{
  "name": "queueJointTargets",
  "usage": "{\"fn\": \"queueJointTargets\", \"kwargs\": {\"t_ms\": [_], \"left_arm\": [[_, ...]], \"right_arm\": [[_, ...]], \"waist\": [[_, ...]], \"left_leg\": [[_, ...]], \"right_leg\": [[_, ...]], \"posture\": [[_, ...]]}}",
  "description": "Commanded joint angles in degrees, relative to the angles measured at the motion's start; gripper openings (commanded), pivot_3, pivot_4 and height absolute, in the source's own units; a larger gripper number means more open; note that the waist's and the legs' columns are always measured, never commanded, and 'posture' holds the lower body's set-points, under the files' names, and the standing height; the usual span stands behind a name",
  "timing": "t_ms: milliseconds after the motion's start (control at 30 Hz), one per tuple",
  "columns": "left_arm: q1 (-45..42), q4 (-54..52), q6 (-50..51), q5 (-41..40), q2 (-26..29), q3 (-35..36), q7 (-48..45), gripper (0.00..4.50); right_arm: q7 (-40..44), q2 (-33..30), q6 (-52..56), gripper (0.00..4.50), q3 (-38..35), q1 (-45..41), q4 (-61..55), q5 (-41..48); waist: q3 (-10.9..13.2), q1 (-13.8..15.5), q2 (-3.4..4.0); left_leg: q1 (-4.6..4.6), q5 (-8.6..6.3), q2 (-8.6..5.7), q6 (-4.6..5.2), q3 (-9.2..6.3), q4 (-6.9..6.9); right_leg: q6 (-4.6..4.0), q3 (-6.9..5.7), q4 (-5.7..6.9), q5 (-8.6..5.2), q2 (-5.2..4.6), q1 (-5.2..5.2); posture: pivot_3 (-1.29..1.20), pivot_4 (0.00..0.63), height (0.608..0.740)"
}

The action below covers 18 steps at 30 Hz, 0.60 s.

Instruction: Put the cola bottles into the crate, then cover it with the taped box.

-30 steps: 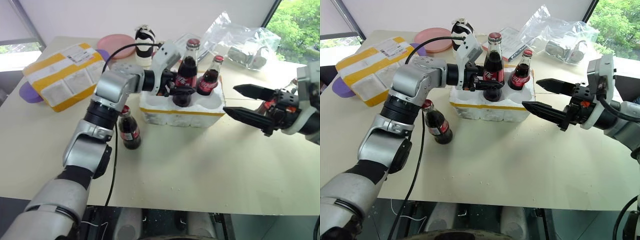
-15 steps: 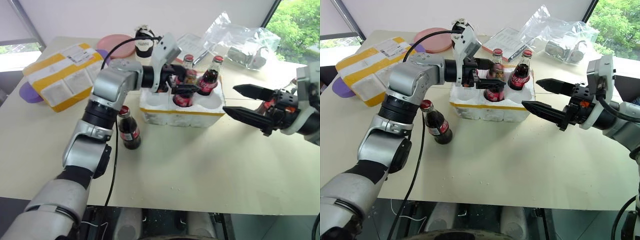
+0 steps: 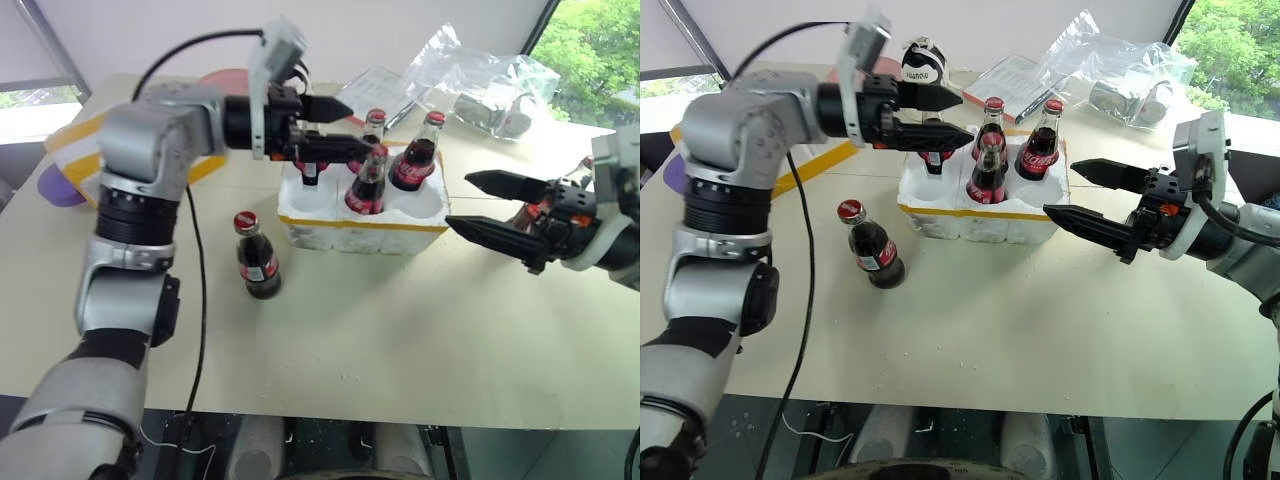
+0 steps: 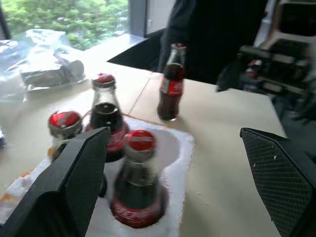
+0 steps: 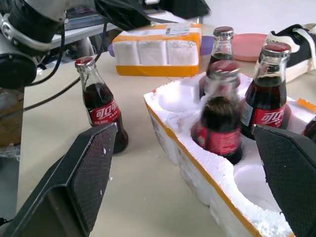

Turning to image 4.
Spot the white foam crate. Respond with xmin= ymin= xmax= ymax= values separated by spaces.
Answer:
xmin=0 ymin=116 xmax=196 ymax=237

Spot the glass cola bottle red label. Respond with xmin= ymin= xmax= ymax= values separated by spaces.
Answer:
xmin=84 ymin=73 xmax=131 ymax=163
xmin=157 ymin=42 xmax=188 ymax=122
xmin=47 ymin=111 xmax=84 ymax=162
xmin=109 ymin=129 xmax=170 ymax=229

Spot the person in black clothes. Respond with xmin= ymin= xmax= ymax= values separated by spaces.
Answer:
xmin=157 ymin=0 xmax=270 ymax=85

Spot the clear plastic bag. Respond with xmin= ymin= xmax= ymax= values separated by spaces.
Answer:
xmin=0 ymin=28 xmax=87 ymax=103

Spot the beige and black machine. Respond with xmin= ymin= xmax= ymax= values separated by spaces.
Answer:
xmin=254 ymin=0 xmax=316 ymax=50

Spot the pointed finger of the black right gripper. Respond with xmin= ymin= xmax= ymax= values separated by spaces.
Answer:
xmin=215 ymin=62 xmax=239 ymax=93

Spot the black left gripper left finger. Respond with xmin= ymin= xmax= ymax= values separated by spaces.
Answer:
xmin=0 ymin=126 xmax=111 ymax=237

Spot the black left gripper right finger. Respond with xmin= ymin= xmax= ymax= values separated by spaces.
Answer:
xmin=239 ymin=127 xmax=316 ymax=237

